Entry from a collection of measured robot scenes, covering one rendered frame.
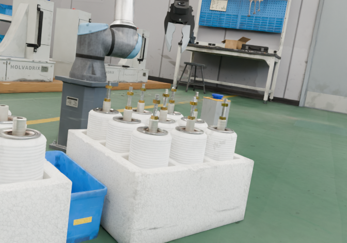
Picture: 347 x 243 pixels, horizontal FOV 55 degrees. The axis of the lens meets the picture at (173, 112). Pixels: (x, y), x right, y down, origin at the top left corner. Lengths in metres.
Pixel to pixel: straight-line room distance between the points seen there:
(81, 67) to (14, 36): 1.88
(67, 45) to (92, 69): 2.30
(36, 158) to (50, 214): 0.10
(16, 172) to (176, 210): 0.37
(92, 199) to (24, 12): 2.65
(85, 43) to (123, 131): 0.60
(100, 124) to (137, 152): 0.22
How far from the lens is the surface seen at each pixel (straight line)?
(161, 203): 0.78
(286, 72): 6.00
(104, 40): 1.38
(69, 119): 1.39
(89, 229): 0.81
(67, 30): 3.68
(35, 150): 0.64
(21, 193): 0.62
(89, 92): 1.34
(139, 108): 1.04
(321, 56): 5.98
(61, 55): 3.71
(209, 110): 1.17
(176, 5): 1.03
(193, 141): 0.83
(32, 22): 3.25
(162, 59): 6.66
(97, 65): 1.37
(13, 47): 3.21
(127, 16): 1.46
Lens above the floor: 0.42
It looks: 8 degrees down
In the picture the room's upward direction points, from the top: 8 degrees clockwise
